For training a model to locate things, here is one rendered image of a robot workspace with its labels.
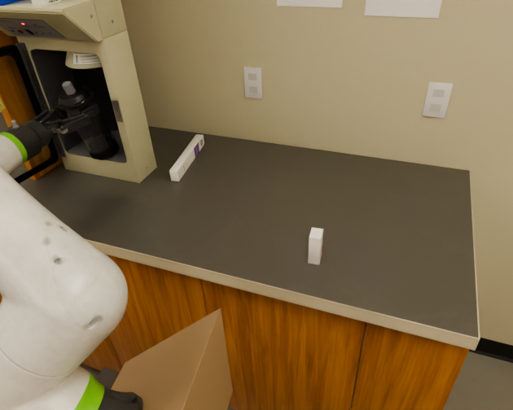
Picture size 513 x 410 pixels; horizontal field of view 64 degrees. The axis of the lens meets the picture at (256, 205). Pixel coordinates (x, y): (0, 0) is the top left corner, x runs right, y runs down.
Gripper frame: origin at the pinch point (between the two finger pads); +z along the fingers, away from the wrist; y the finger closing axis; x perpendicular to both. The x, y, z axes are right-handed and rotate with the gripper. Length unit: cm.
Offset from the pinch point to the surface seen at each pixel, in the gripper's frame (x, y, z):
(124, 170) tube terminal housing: 21.9, -8.7, 2.5
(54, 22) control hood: -27.0, -7.2, -6.6
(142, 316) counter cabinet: 61, -24, -24
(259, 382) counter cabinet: 77, -65, -24
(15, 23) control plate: -26.0, 7.3, -5.8
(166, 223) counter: 26.3, -34.0, -13.7
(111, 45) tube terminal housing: -18.8, -13.9, 4.7
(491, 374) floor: 120, -149, 36
